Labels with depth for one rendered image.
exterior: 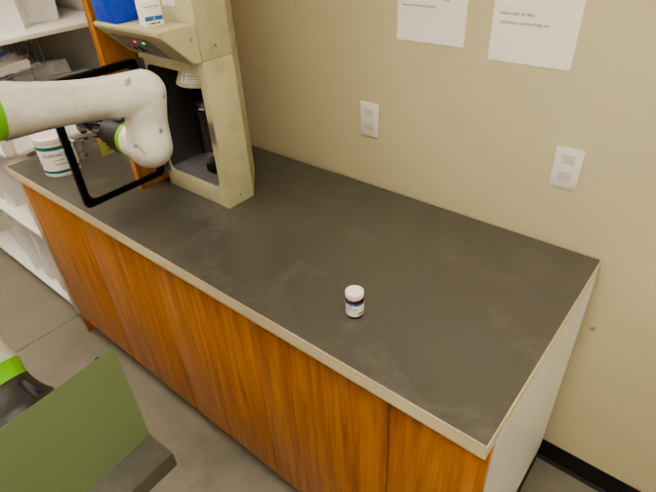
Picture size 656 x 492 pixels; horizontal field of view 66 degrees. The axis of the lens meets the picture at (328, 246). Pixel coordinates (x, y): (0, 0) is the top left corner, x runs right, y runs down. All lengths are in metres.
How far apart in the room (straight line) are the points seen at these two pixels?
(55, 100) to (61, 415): 0.63
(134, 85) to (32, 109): 0.22
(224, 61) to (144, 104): 0.37
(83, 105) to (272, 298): 0.61
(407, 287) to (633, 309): 0.65
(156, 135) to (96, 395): 0.64
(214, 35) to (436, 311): 0.95
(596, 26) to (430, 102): 0.47
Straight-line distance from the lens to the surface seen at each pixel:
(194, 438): 2.24
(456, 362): 1.14
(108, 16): 1.63
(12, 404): 0.96
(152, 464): 1.05
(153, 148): 1.31
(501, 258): 1.45
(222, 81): 1.57
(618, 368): 1.78
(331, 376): 1.25
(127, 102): 1.26
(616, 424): 1.94
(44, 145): 2.14
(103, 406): 0.97
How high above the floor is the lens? 1.78
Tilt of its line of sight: 35 degrees down
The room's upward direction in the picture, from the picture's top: 3 degrees counter-clockwise
